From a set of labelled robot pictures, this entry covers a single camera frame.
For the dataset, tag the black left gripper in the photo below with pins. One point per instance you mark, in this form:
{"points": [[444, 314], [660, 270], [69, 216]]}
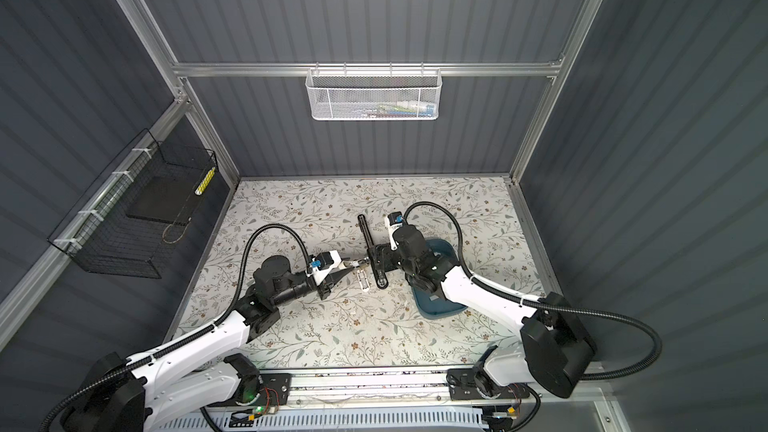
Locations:
{"points": [[325, 286]]}

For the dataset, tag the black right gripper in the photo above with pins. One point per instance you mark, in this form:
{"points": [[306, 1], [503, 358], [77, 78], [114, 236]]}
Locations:
{"points": [[384, 253]]}

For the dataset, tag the black long stapler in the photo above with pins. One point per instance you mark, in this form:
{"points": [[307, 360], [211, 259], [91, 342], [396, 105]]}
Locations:
{"points": [[381, 279]]}

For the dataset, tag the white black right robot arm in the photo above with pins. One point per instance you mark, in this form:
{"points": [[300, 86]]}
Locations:
{"points": [[556, 346]]}

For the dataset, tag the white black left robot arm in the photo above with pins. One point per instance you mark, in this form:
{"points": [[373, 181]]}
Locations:
{"points": [[202, 367]]}

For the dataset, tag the teal plastic tray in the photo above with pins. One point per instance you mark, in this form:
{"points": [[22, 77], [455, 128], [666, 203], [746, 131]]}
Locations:
{"points": [[433, 307]]}

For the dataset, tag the yellow marker pen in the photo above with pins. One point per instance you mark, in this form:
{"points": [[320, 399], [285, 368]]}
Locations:
{"points": [[205, 181]]}

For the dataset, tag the black foam pad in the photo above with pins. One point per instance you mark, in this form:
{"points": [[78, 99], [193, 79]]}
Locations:
{"points": [[165, 200]]}

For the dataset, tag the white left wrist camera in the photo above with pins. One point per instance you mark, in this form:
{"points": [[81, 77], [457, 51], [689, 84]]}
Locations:
{"points": [[323, 264]]}

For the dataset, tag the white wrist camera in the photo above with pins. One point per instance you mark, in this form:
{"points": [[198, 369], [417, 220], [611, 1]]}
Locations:
{"points": [[323, 264], [393, 222]]}

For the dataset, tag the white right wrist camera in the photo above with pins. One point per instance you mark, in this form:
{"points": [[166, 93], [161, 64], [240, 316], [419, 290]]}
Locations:
{"points": [[393, 222]]}

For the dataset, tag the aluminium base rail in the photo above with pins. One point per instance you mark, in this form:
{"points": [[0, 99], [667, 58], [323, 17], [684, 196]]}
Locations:
{"points": [[336, 387]]}

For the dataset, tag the white wire mesh basket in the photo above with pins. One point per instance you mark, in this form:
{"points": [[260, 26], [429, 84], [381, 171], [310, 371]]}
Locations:
{"points": [[370, 95]]}

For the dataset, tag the black wire basket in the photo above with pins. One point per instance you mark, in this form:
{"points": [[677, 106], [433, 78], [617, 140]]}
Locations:
{"points": [[133, 223]]}

